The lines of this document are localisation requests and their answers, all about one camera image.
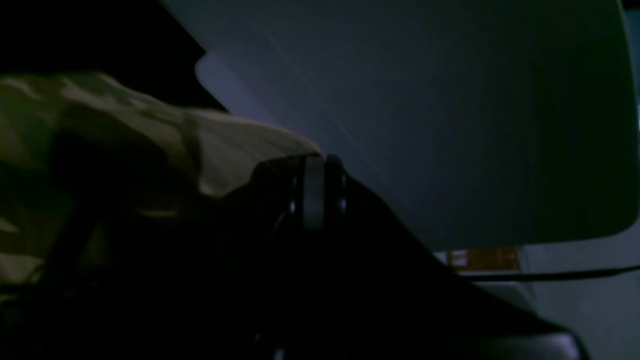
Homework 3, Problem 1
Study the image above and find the camouflage t-shirt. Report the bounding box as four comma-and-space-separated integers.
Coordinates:
1, 71, 321, 287

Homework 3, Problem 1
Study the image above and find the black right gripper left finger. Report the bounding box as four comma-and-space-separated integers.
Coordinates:
1, 153, 326, 360

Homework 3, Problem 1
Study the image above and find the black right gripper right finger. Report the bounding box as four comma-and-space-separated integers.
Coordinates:
320, 155, 589, 360

